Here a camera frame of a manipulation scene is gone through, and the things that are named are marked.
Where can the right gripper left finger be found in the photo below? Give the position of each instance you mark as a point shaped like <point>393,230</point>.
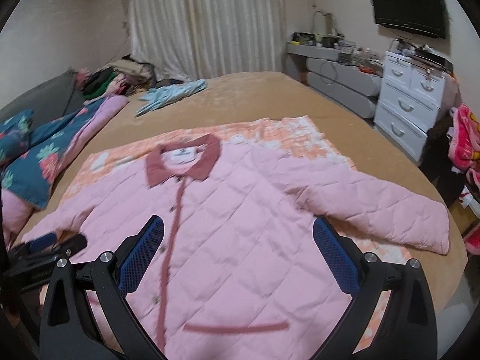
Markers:
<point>68,327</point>

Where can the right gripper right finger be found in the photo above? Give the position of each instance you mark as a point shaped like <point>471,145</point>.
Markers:
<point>408,327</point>

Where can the pink quilted jacket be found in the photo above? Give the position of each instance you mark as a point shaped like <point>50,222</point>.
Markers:
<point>239,275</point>

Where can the pile of clothes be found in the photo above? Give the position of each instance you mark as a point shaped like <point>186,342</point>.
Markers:
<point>124,76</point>

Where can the blue floral pink quilt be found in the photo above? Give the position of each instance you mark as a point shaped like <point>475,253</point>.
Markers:
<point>28,172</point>

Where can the grey bed headboard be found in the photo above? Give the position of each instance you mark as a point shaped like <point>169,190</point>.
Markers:
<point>50,100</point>

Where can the pink patterned blanket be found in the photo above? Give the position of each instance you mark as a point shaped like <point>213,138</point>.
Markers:
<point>463,152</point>

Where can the light blue garment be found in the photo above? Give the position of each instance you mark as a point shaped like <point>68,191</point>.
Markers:
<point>157,98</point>

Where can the orange white plaid blanket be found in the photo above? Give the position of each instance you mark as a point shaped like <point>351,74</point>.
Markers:
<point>298,135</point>

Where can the white drawer chest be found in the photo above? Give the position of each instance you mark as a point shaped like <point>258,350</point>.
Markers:
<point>413,97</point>

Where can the grey vanity desk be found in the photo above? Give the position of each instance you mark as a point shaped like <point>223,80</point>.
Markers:
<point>348,86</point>

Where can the tan bed cover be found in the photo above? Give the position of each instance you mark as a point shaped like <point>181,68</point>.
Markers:
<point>245,97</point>

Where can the white striped curtain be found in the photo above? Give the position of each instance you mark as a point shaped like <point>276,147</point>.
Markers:
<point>193,39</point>

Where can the black wall television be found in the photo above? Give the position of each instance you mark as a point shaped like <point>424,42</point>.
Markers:
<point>421,17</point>

